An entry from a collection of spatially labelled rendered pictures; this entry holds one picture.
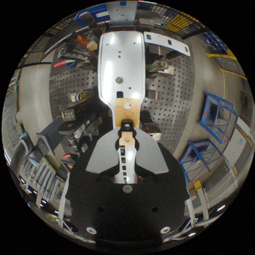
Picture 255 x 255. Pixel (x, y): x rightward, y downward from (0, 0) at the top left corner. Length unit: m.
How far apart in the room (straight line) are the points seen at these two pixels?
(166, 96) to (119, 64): 0.51
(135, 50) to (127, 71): 0.13
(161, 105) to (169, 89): 0.17
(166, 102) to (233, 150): 7.56
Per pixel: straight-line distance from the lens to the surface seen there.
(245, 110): 11.95
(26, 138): 0.70
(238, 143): 7.81
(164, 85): 0.77
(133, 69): 0.41
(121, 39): 0.48
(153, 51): 0.49
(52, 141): 0.79
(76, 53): 0.36
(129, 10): 0.48
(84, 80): 0.79
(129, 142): 0.16
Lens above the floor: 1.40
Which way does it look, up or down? 61 degrees down
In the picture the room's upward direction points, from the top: 176 degrees clockwise
